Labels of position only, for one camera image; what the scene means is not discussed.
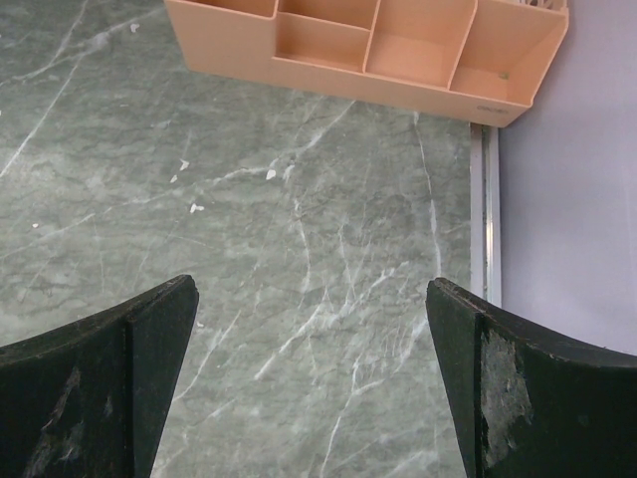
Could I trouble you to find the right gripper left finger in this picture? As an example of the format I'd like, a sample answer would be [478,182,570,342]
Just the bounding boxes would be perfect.
[1,275,199,477]

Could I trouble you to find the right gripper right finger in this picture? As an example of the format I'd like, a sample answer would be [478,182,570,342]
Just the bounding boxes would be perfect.
[426,278,636,477]

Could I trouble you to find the orange file organizer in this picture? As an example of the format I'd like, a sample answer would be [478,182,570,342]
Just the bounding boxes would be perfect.
[166,0,569,127]

